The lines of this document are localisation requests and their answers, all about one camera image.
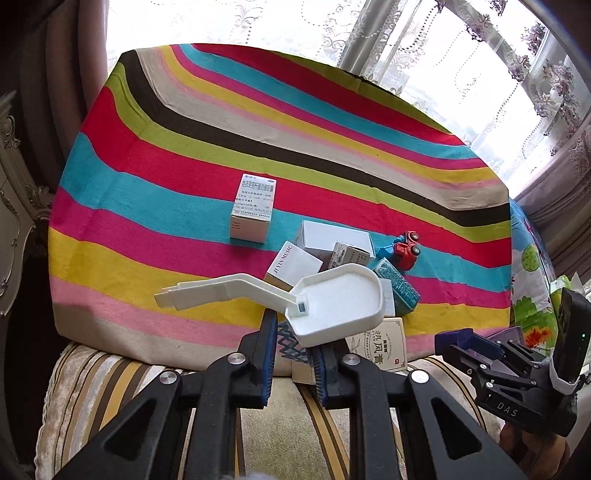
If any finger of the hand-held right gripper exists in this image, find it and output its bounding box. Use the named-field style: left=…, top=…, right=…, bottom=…
left=496, top=339, right=551, bottom=370
left=434, top=329, right=499, bottom=372

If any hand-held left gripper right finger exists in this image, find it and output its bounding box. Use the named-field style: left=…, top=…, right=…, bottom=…
left=310, top=344, right=529, bottom=480

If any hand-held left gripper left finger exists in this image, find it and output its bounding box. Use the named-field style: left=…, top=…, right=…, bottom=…
left=53, top=308, right=280, bottom=480

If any purple storage box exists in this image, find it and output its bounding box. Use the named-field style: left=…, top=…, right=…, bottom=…
left=487, top=325, right=527, bottom=347

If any zigzag patterned small item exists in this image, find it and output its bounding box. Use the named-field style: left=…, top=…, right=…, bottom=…
left=277, top=320, right=319, bottom=384

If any white long-handled plastic scoop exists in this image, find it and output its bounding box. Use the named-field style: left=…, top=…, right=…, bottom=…
left=154, top=263, right=386, bottom=349

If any teal box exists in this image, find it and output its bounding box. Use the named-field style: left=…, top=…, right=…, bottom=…
left=369, top=257, right=422, bottom=317

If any red toy car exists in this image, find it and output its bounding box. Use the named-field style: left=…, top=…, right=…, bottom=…
left=392, top=231, right=422, bottom=271

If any person's right hand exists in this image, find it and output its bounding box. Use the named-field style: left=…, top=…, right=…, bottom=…
left=501, top=422, right=571, bottom=480

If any beige carton with figure print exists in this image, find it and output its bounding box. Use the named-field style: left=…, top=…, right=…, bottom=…
left=345, top=316, right=411, bottom=374

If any beige striped cushion cover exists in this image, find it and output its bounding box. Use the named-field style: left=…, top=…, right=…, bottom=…
left=34, top=342, right=499, bottom=480

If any cartoon printed tablecloth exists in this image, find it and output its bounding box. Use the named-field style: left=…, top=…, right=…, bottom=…
left=508, top=198, right=591, bottom=342

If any white cube box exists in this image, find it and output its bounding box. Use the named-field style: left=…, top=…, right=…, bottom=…
left=263, top=241, right=324, bottom=292

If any small beige printed box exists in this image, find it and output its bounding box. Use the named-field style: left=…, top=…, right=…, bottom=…
left=327, top=241, right=370, bottom=273

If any grey drape curtain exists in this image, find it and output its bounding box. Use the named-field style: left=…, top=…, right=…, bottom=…
left=512, top=152, right=591, bottom=287

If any white medicine box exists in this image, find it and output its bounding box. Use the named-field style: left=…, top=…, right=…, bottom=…
left=229, top=173, right=279, bottom=244

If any rainbow striped blanket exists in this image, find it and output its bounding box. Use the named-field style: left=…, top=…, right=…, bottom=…
left=48, top=43, right=513, bottom=370

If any white carved nightstand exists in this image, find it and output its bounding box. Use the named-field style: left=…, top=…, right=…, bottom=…
left=0, top=90, right=58, bottom=333

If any brown curtain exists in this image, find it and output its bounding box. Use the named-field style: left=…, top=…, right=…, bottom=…
left=0, top=0, right=112, bottom=139

